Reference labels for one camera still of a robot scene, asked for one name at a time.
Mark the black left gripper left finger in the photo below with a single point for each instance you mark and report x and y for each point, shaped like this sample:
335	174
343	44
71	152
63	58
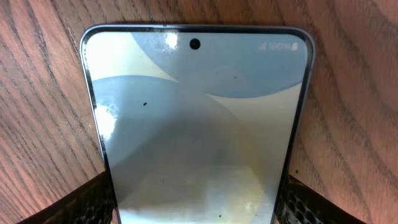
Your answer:
92	203

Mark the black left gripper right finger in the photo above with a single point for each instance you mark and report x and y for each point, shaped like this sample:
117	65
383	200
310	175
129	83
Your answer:
298	204

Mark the smartphone with light blue screen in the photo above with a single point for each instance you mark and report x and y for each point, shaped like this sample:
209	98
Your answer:
196	123

